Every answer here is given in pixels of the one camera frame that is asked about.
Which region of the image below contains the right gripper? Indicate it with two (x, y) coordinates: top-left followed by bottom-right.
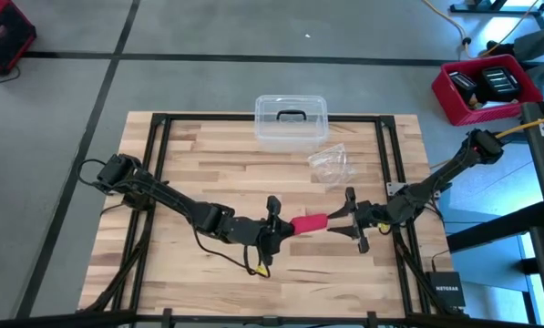
(328, 186), (394, 255)

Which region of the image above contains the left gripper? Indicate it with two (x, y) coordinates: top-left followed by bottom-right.
(225, 195), (296, 270)

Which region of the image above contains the red mesh elastic bandage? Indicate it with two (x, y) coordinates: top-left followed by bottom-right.
(290, 212), (330, 236)

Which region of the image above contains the clear plastic wrapper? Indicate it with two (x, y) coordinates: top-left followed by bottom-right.
(306, 142), (357, 187)

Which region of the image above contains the clear plastic storage box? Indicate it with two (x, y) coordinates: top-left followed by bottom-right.
(254, 94), (331, 154)

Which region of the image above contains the black Netgear router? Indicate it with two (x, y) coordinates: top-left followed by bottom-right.
(425, 271), (467, 309)

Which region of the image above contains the red plastic crate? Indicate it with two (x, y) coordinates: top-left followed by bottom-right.
(430, 53), (544, 128)

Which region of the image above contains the small black battery pack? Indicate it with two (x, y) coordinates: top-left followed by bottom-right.
(447, 71), (478, 105)

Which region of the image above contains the black equipment cart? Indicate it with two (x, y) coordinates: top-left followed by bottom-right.
(446, 100), (544, 320)

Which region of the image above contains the large black battery pack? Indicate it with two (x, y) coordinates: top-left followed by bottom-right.
(479, 66), (522, 100)

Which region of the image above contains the black floor stand base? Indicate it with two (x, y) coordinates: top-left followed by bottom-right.
(448, 0), (544, 15)

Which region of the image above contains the person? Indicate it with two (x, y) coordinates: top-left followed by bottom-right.
(485, 23), (544, 92)

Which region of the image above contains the red and black case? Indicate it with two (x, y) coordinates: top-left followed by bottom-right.
(0, 0), (38, 77)

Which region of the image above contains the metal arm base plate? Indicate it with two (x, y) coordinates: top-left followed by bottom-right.
(386, 181), (407, 198)

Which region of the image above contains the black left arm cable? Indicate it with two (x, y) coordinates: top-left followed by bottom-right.
(192, 227), (272, 278)

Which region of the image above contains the black table frame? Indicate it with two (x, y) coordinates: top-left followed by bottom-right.
(77, 112), (441, 320)

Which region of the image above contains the yellow cable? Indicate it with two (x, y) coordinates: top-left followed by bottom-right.
(420, 0), (544, 60)
(428, 112), (544, 170)

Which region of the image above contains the thin black case cable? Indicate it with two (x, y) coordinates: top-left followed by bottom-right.
(0, 66), (22, 85)

